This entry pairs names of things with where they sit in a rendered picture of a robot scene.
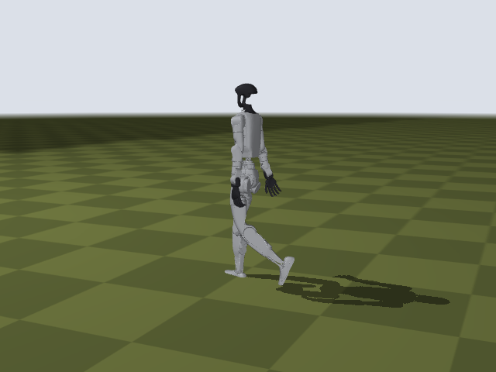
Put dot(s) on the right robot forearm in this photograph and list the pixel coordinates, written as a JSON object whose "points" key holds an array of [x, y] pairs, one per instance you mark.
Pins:
{"points": [[265, 166]]}

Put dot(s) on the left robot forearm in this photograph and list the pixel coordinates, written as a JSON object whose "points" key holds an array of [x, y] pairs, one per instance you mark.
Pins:
{"points": [[236, 164]]}

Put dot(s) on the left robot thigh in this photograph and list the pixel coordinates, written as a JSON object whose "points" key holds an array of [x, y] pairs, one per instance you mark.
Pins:
{"points": [[239, 214]]}

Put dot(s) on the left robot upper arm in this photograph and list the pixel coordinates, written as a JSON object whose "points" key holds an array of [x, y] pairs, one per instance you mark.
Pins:
{"points": [[237, 123]]}

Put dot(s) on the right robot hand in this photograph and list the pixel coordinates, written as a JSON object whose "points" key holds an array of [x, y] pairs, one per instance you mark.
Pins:
{"points": [[270, 182]]}

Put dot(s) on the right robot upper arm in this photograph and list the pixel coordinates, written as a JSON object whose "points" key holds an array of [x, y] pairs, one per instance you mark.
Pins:
{"points": [[262, 144]]}

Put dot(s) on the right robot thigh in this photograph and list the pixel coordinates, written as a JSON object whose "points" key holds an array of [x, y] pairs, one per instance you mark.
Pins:
{"points": [[249, 199]]}

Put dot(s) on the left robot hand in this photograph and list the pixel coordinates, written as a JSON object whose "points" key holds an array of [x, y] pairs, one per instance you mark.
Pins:
{"points": [[236, 194]]}

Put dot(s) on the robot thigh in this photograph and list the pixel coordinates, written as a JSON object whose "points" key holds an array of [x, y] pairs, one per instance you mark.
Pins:
{"points": [[249, 199], [239, 214]]}

